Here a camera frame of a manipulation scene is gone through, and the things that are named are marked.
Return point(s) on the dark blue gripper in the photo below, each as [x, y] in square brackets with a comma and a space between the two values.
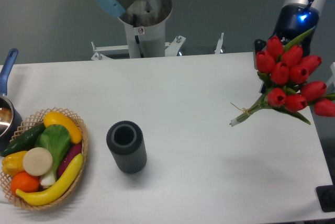
[259, 45]

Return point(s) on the red tulip bouquet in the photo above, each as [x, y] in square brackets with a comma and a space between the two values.
[284, 71]

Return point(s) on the white object at right edge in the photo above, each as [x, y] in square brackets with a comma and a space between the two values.
[331, 81]

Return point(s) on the black device at table edge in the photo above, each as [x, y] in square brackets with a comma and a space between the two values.
[326, 197]

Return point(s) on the dark grey ribbed vase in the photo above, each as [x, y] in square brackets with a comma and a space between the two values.
[126, 143]

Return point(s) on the purple eggplant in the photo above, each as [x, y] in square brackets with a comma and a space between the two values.
[72, 152]

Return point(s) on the yellow squash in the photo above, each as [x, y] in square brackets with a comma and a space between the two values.
[57, 118]

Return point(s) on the green lettuce leaf vegetable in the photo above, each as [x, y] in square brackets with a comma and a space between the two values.
[56, 139]

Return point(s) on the yellow banana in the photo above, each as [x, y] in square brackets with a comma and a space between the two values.
[58, 188]

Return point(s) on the beige round disc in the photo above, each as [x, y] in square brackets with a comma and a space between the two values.
[37, 161]

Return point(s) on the green cucumber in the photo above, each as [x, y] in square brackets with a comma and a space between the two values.
[25, 141]

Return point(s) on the orange fruit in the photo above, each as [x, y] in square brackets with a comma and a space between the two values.
[24, 182]

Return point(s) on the yellow bell pepper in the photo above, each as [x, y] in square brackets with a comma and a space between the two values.
[13, 163]

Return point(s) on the woven wicker basket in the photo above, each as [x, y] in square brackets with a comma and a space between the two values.
[26, 124]

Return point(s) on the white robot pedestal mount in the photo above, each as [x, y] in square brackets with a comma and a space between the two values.
[144, 23]

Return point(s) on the blue handled saucepan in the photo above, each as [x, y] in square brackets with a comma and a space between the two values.
[10, 117]

